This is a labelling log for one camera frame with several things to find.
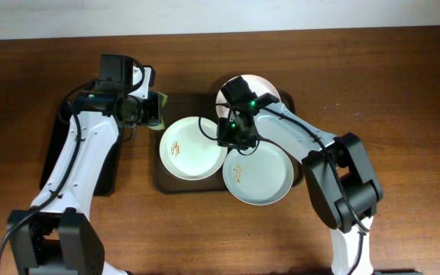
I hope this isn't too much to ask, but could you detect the green yellow sponge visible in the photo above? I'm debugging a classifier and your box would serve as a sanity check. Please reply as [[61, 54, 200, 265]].
[[148, 91, 168, 131]]

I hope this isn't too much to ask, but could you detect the pale blue plate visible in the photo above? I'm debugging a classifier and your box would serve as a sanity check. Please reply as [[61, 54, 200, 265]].
[[222, 141, 294, 205]]

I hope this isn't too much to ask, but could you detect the white plate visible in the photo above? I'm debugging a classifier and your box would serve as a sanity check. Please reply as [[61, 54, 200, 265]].
[[159, 116, 228, 181], [215, 74, 280, 118]]

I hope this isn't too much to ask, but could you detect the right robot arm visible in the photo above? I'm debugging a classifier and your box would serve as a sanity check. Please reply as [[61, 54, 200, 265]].
[[216, 76, 383, 274]]

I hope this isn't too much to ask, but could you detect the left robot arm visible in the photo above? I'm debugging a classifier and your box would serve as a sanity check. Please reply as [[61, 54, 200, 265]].
[[0, 54, 167, 274]]

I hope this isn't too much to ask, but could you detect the brown plastic serving tray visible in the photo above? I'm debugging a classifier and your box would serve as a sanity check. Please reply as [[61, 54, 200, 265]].
[[151, 89, 304, 195]]

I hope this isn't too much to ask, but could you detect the black rectangular tray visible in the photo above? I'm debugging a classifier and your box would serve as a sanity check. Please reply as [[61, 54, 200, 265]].
[[40, 100, 123, 196]]

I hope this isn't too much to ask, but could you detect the white plate top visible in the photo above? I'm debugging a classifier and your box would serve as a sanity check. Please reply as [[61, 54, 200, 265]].
[[215, 74, 280, 118]]

